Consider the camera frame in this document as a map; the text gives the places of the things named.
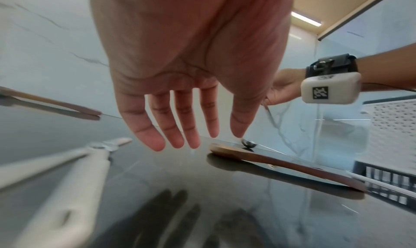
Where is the person's left hand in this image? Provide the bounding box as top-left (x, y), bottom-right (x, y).
top-left (88, 0), bottom-right (295, 153)

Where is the dark wooden spoon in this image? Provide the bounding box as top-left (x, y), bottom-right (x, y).
top-left (209, 143), bottom-right (367, 193)

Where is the steel table knife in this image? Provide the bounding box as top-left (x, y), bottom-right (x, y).
top-left (0, 137), bottom-right (133, 191)

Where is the black right wristband with markers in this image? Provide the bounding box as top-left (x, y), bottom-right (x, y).
top-left (304, 53), bottom-right (359, 79)

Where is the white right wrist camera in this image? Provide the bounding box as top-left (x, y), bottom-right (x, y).
top-left (300, 72), bottom-right (363, 105)

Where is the orange wooden spatula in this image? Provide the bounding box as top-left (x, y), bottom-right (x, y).
top-left (0, 85), bottom-right (103, 117)

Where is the black and white dish rack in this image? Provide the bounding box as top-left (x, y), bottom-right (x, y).
top-left (352, 99), bottom-right (416, 209)

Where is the person's right hand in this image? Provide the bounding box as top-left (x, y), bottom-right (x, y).
top-left (260, 68), bottom-right (308, 106)

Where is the person's right forearm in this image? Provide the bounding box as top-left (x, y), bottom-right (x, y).
top-left (355, 42), bottom-right (416, 92)

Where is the ceiling light bar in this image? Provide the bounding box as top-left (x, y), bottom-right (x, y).
top-left (290, 10), bottom-right (323, 27)

